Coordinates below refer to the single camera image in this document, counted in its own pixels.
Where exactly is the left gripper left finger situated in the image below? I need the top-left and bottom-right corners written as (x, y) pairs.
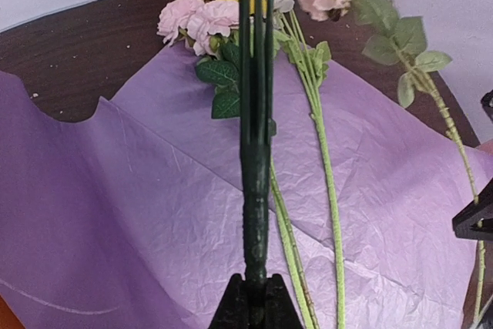
top-left (208, 274), bottom-right (251, 329)

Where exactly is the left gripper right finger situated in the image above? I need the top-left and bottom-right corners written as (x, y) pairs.
top-left (263, 274), bottom-right (303, 329)

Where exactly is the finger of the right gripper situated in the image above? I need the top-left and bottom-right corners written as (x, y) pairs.
top-left (452, 180), bottom-right (493, 240)

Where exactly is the purple tissue paper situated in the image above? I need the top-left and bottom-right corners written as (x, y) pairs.
top-left (1, 46), bottom-right (475, 328)

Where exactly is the peach pink rose stem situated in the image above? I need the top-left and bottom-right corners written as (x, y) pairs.
top-left (299, 0), bottom-right (492, 328)

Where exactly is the pink carnation flower stem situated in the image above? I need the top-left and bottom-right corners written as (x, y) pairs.
top-left (157, 0), bottom-right (317, 328)

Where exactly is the blue hydrangea flower stem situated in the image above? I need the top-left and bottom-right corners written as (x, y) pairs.
top-left (239, 0), bottom-right (274, 289)

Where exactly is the white flower stem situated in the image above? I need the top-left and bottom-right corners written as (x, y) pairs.
top-left (270, 0), bottom-right (347, 328)

